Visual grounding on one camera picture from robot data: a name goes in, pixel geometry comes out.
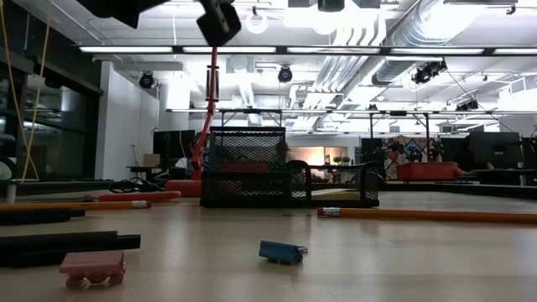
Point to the black mesh desk organizer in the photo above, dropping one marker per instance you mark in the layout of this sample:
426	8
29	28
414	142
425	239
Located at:
247	189

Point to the yellow sticky note pad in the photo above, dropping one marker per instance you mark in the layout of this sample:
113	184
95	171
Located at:
335	195

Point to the orange pencil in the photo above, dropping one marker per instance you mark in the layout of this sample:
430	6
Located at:
84	205
419	215

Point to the blue binder clip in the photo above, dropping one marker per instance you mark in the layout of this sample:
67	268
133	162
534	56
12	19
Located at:
277	251

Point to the black pen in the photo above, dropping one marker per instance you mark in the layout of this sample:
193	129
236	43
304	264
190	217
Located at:
33	217
50	247

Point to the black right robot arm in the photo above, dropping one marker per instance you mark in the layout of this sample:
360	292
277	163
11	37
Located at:
330	5

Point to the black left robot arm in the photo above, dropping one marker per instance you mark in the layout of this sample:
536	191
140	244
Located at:
121	10

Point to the red desk lamp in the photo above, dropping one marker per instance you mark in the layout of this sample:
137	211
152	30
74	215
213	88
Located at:
213	84

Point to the round black ceiling spotlight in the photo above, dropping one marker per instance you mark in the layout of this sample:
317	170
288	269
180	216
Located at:
146	79
285	74

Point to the person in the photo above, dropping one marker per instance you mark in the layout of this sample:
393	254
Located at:
465	157
289	153

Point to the brown cardboard box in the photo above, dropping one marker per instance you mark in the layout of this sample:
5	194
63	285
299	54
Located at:
152	160

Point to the black ceiling spotlight cluster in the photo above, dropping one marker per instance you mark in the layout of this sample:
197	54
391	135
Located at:
423	74

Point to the red plastic crate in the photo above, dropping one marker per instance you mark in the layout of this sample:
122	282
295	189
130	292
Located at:
425	172

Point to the black computer monitor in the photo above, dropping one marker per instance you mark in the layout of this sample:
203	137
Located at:
501	149

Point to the black frame light bar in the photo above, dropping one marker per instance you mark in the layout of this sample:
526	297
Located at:
281	50

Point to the colourful patchwork wall hanging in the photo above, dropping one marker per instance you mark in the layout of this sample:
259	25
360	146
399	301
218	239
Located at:
405	151

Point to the white post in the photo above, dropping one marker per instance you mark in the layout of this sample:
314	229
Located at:
11	193

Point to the black aluminium table frame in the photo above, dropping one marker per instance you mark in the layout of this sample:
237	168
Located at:
482	191

